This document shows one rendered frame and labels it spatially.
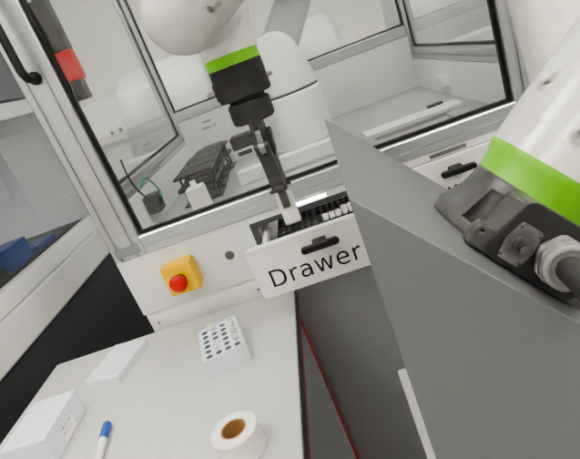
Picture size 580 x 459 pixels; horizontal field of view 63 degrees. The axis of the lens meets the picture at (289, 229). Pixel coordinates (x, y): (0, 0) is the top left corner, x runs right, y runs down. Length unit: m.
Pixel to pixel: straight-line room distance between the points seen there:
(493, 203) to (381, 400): 0.93
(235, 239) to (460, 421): 0.74
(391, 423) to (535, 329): 1.01
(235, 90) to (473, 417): 0.58
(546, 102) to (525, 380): 0.24
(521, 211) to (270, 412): 0.51
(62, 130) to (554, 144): 0.92
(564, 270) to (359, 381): 0.94
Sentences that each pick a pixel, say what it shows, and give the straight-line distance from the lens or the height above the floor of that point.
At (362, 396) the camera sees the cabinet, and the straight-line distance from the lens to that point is 1.33.
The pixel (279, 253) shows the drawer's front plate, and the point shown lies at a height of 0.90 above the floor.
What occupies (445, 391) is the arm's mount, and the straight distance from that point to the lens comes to 0.44.
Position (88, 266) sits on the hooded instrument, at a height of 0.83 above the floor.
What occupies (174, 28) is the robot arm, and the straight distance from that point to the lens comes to 0.67.
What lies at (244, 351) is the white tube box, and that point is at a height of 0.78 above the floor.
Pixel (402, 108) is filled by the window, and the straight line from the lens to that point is 1.06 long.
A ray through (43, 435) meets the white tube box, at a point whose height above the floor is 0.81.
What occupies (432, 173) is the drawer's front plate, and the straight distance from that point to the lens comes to 1.07.
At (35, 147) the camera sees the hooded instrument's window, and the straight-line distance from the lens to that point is 1.81.
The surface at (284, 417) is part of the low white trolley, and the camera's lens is 0.77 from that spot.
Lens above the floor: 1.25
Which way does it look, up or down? 20 degrees down
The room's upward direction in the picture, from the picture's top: 21 degrees counter-clockwise
